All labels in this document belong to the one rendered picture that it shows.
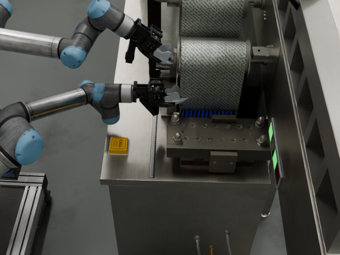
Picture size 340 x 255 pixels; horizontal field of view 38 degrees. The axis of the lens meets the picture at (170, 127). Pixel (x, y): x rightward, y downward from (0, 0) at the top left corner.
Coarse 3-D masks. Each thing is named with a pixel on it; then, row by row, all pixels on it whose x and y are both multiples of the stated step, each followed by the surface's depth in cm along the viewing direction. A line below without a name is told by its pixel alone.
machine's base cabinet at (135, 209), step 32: (128, 192) 195; (160, 192) 194; (192, 192) 194; (224, 192) 193; (256, 192) 193; (128, 224) 214; (160, 224) 213; (192, 224) 213; (224, 224) 212; (256, 224) 211
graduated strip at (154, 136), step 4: (156, 116) 210; (152, 120) 208; (156, 120) 208; (152, 124) 207; (156, 124) 207; (152, 128) 206; (156, 128) 206; (152, 132) 204; (156, 132) 204; (152, 136) 203; (156, 136) 203; (152, 140) 201; (152, 144) 200; (152, 148) 198; (152, 152) 197; (152, 156) 196; (152, 160) 194; (152, 164) 193; (152, 168) 192; (152, 172) 191; (152, 176) 189
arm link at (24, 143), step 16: (0, 128) 170; (16, 128) 168; (32, 128) 171; (0, 144) 166; (16, 144) 164; (32, 144) 167; (0, 160) 166; (16, 160) 167; (32, 160) 171; (0, 176) 168
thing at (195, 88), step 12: (180, 84) 185; (192, 84) 185; (204, 84) 184; (216, 84) 184; (228, 84) 184; (240, 84) 184; (180, 96) 189; (192, 96) 189; (204, 96) 189; (216, 96) 189; (228, 96) 189; (180, 108) 195; (192, 108) 194; (204, 108) 194; (216, 108) 194; (228, 108) 194
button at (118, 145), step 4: (112, 140) 198; (116, 140) 198; (120, 140) 198; (124, 140) 198; (112, 144) 196; (116, 144) 196; (120, 144) 197; (124, 144) 197; (112, 148) 195; (116, 148) 195; (120, 148) 195; (124, 148) 195; (112, 152) 196; (116, 152) 196; (120, 152) 196; (124, 152) 196
